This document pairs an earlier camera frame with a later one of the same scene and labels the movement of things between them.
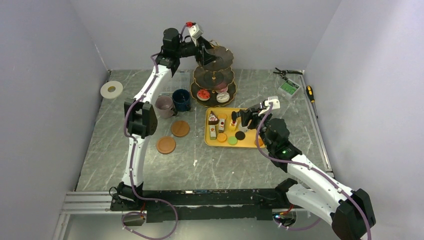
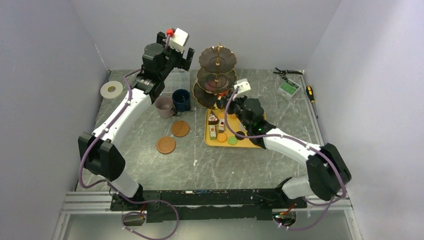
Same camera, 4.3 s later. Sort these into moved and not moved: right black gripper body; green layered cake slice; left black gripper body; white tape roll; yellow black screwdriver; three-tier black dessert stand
Moved: left black gripper body; right black gripper body
Not moved: green layered cake slice; three-tier black dessert stand; white tape roll; yellow black screwdriver
